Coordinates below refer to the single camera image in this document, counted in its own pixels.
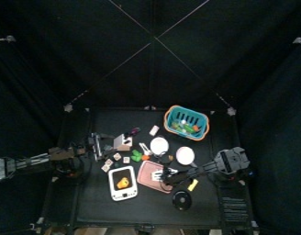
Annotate white toy rice block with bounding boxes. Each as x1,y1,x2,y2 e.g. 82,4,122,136
151,171,165,182

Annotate white toy knife block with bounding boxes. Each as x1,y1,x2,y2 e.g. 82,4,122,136
113,133,135,151

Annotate yellow toy food strip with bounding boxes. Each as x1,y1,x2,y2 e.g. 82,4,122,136
187,178,201,193

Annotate pink cutting board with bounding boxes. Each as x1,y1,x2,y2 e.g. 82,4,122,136
136,160,177,195

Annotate purple toy eggplant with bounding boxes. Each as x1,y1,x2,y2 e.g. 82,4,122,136
129,127,143,138

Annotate black round disc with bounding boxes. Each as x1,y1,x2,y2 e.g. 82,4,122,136
172,189,193,212

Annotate green toy vegetable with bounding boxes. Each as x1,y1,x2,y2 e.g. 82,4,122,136
129,149,144,162

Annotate white toy tongs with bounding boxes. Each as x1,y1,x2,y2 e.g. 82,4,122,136
139,141,155,157

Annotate white round plate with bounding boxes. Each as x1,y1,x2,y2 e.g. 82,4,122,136
149,136,172,156

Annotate yellow toy bell pepper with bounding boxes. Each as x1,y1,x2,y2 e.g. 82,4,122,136
116,176,130,189

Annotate small white block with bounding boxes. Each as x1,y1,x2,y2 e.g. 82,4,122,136
148,125,161,137

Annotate white toy kitchen scale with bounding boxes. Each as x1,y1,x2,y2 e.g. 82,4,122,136
106,165,140,203

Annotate green toy food in basket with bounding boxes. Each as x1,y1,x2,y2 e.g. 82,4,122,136
181,124,197,134

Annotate teal basket orange rim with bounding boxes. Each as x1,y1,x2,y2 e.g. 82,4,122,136
163,105,211,142

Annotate thin diagonal brace cable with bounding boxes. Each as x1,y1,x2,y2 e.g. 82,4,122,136
68,0,211,107
106,0,233,109

